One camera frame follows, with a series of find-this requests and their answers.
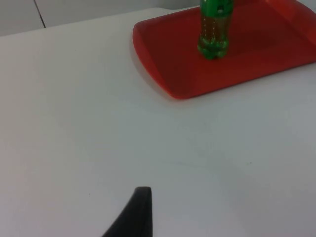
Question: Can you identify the red tray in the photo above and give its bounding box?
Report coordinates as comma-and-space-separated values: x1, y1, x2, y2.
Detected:
132, 0, 316, 100

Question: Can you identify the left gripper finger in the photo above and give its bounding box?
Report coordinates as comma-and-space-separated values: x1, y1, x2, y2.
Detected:
101, 186, 154, 237

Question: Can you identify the green plastic bottle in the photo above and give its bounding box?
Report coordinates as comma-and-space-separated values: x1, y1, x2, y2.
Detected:
197, 0, 234, 61

